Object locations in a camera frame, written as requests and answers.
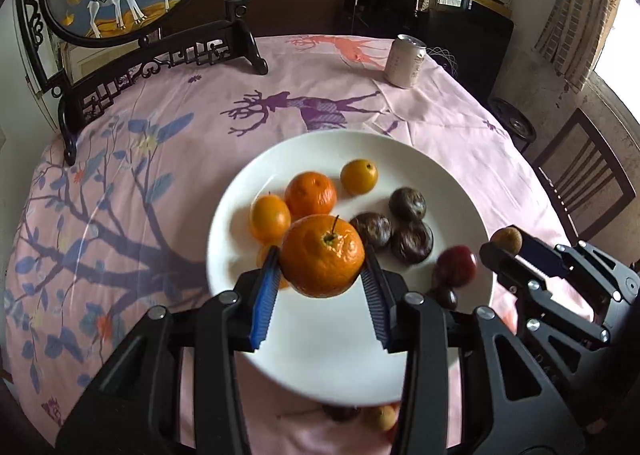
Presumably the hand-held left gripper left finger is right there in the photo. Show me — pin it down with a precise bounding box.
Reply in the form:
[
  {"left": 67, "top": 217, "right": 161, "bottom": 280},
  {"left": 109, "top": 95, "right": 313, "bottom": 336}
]
[{"left": 55, "top": 245, "right": 283, "bottom": 455}]

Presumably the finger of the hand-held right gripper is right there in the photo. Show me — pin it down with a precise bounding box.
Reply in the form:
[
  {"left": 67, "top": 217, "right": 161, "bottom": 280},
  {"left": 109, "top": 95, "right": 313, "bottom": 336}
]
[
  {"left": 479, "top": 241, "right": 612, "bottom": 347},
  {"left": 519, "top": 230, "right": 640, "bottom": 303}
]

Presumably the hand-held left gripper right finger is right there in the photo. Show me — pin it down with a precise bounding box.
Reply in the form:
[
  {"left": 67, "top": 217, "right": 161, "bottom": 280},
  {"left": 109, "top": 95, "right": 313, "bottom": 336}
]
[{"left": 360, "top": 252, "right": 586, "bottom": 455}]

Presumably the brown longan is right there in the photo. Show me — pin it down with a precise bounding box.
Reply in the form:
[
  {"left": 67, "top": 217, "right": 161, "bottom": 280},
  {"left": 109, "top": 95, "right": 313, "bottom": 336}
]
[
  {"left": 362, "top": 405, "right": 398, "bottom": 432},
  {"left": 490, "top": 227, "right": 523, "bottom": 256}
]

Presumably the dark red plum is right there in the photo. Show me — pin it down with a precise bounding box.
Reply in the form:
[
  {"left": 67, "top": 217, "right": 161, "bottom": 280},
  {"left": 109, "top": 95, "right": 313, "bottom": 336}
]
[{"left": 432, "top": 245, "right": 478, "bottom": 288}]

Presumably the smooth small orange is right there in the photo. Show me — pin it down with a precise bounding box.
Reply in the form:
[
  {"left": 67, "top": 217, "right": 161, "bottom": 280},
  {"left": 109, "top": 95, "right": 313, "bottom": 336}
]
[
  {"left": 256, "top": 244, "right": 291, "bottom": 291},
  {"left": 340, "top": 159, "right": 379, "bottom": 196},
  {"left": 249, "top": 193, "right": 292, "bottom": 245}
]

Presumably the white round plate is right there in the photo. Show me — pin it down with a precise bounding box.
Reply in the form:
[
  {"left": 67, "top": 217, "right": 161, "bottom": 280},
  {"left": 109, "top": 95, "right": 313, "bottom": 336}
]
[{"left": 206, "top": 130, "right": 496, "bottom": 406}]

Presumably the dark purple plum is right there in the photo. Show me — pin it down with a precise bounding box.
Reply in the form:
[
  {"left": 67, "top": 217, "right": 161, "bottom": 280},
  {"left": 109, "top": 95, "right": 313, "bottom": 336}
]
[
  {"left": 429, "top": 285, "right": 459, "bottom": 312},
  {"left": 322, "top": 404, "right": 362, "bottom": 423}
]

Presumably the mandarin with stem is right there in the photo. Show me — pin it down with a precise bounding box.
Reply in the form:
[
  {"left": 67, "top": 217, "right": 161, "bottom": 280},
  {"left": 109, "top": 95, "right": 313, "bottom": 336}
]
[{"left": 279, "top": 215, "right": 366, "bottom": 299}]

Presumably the wrinkled brown passion fruit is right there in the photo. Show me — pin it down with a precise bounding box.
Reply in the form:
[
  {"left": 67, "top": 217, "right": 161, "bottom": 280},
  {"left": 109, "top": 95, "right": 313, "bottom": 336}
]
[
  {"left": 349, "top": 212, "right": 393, "bottom": 252},
  {"left": 388, "top": 187, "right": 427, "bottom": 222},
  {"left": 390, "top": 221, "right": 434, "bottom": 265}
]

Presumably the large bumpy mandarin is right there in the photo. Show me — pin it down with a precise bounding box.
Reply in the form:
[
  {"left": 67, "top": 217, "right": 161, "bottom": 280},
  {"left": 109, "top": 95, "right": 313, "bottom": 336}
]
[{"left": 284, "top": 171, "right": 338, "bottom": 220}]

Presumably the dark slatted wooden chair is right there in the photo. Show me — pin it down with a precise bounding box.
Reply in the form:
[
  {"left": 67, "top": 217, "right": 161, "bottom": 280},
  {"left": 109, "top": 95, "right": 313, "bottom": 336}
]
[{"left": 530, "top": 107, "right": 637, "bottom": 246}]

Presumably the round black stool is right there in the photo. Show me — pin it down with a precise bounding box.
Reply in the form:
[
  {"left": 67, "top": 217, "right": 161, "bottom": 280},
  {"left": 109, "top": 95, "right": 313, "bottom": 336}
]
[{"left": 490, "top": 97, "right": 537, "bottom": 153}]

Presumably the pink printed tablecloth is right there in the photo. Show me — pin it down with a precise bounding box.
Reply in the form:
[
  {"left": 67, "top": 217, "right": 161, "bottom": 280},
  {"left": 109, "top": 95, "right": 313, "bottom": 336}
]
[{"left": 0, "top": 35, "right": 601, "bottom": 451}]

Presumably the white drink can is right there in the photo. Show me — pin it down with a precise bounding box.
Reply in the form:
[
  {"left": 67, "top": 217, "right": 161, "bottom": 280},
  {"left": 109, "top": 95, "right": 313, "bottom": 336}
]
[{"left": 384, "top": 34, "right": 427, "bottom": 88}]

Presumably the bright window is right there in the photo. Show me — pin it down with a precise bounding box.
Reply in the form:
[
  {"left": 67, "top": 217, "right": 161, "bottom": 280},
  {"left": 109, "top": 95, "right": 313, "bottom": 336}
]
[{"left": 592, "top": 0, "right": 640, "bottom": 90}]

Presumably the beige patterned curtain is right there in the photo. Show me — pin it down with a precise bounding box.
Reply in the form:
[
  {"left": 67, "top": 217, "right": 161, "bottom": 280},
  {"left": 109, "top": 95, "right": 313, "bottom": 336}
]
[{"left": 535, "top": 0, "right": 626, "bottom": 96}]

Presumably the black cabinet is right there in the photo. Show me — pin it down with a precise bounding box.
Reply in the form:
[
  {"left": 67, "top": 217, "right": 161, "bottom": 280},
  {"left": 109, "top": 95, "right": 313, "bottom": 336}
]
[{"left": 352, "top": 0, "right": 516, "bottom": 100}]

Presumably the wire mesh basket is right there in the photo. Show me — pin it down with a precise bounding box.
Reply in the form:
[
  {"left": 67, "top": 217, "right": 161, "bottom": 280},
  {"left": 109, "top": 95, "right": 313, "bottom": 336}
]
[{"left": 427, "top": 46, "right": 461, "bottom": 78}]

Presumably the beige leaning picture frame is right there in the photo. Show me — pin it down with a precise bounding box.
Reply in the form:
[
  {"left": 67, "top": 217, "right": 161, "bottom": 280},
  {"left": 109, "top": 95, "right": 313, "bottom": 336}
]
[{"left": 62, "top": 42, "right": 151, "bottom": 86}]

